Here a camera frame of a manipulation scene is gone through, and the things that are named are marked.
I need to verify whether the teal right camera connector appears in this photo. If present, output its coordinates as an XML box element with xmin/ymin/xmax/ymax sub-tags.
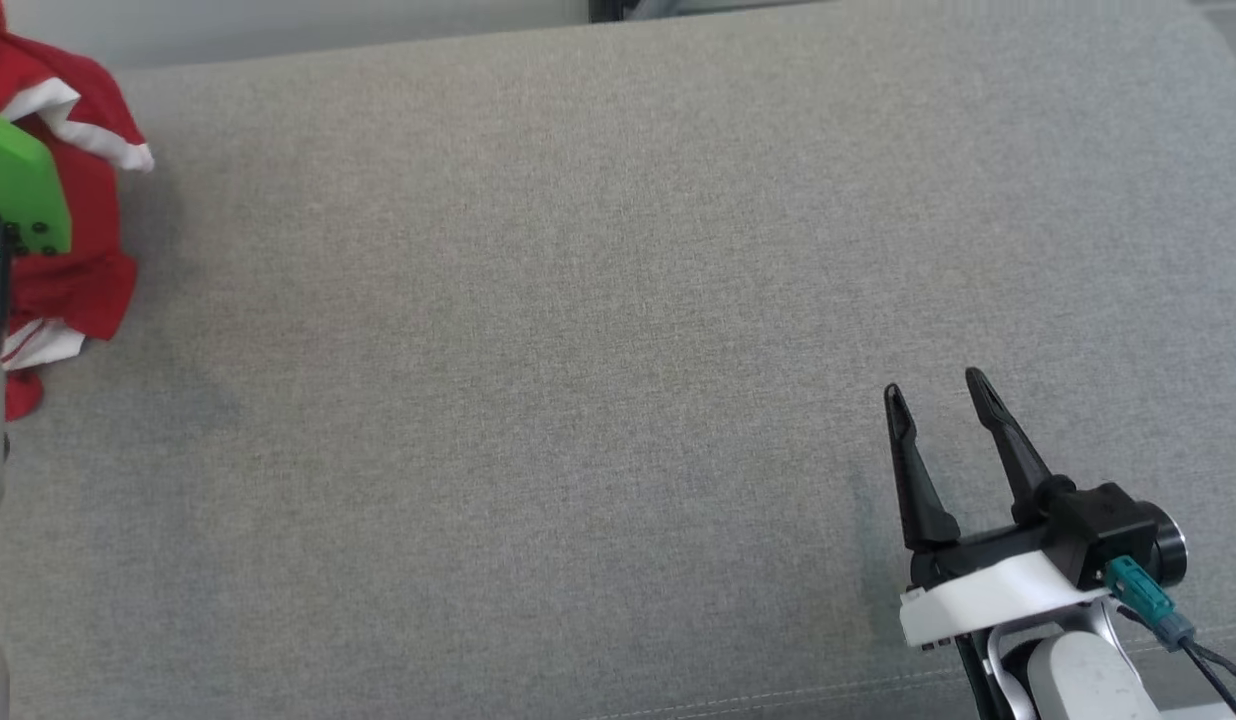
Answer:
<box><xmin>1105</xmin><ymin>558</ymin><xmax>1196</xmax><ymax>649</ymax></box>

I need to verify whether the black right camera cable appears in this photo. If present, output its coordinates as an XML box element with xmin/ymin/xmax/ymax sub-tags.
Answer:
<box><xmin>1118</xmin><ymin>605</ymin><xmax>1236</xmax><ymax>720</ymax></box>

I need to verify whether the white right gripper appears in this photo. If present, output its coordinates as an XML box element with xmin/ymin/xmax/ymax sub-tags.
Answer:
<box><xmin>884</xmin><ymin>367</ymin><xmax>1111</xmax><ymax>651</ymax></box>

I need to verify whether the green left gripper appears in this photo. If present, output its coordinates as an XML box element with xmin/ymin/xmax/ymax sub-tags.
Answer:
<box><xmin>0</xmin><ymin>105</ymin><xmax>73</xmax><ymax>257</ymax></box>

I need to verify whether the red shirt with white sleeves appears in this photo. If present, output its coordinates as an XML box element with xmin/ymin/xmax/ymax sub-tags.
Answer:
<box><xmin>0</xmin><ymin>0</ymin><xmax>156</xmax><ymax>423</ymax></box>

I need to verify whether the grey fabric sofa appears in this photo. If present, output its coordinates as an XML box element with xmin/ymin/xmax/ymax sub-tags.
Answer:
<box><xmin>0</xmin><ymin>0</ymin><xmax>1236</xmax><ymax>720</ymax></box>

